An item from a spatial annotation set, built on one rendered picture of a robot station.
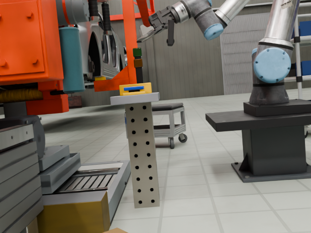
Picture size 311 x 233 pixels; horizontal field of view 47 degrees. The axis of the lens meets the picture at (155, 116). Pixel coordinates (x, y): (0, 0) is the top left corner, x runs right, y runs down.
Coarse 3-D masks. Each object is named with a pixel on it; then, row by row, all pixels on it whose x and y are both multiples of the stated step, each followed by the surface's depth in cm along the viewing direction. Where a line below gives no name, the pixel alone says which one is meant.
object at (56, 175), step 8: (64, 160) 178; (72, 160) 174; (80, 160) 189; (48, 168) 154; (56, 168) 162; (64, 168) 160; (72, 168) 172; (40, 176) 140; (48, 176) 139; (56, 176) 148; (64, 176) 158; (48, 184) 140; (56, 184) 147; (48, 192) 140
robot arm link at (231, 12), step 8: (232, 0) 169; (240, 0) 168; (248, 0) 170; (224, 8) 170; (232, 8) 170; (240, 8) 171; (216, 16) 172; (224, 16) 171; (232, 16) 172; (224, 24) 172
